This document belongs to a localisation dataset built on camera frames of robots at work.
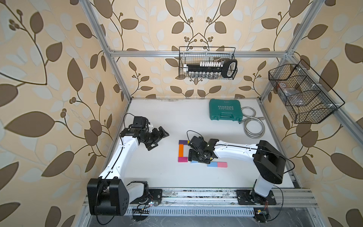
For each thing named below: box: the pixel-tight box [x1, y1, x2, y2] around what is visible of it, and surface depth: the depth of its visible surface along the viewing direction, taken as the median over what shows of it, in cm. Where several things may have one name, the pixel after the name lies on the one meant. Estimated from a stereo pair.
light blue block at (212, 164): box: [207, 161, 218, 167], surface depth 86 cm
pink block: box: [217, 161, 228, 168], surface depth 86 cm
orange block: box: [178, 144, 184, 158], surface depth 93 cm
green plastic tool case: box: [208, 98, 243, 122], surface depth 110 cm
